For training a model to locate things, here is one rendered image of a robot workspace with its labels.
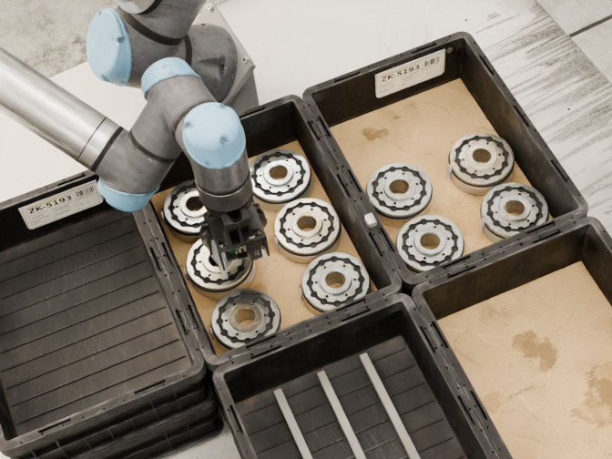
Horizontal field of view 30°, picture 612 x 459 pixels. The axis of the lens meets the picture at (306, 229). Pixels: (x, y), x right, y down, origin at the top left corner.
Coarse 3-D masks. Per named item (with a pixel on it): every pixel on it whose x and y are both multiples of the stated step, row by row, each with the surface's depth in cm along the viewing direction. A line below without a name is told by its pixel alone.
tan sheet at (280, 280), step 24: (288, 144) 189; (312, 168) 186; (168, 192) 185; (312, 192) 183; (168, 240) 180; (216, 264) 177; (264, 264) 176; (288, 264) 176; (192, 288) 175; (264, 288) 174; (288, 288) 174; (288, 312) 172
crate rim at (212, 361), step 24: (288, 96) 181; (240, 120) 180; (312, 120) 178; (336, 168) 173; (360, 216) 168; (168, 264) 166; (384, 264) 163; (384, 288) 161; (192, 312) 163; (336, 312) 160; (264, 336) 158; (288, 336) 158; (216, 360) 157
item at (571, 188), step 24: (432, 48) 185; (480, 48) 184; (360, 72) 183; (504, 96) 178; (528, 120) 175; (336, 144) 176; (552, 168) 170; (360, 192) 172; (576, 192) 168; (576, 216) 165; (384, 240) 165; (504, 240) 164; (456, 264) 162; (408, 288) 163
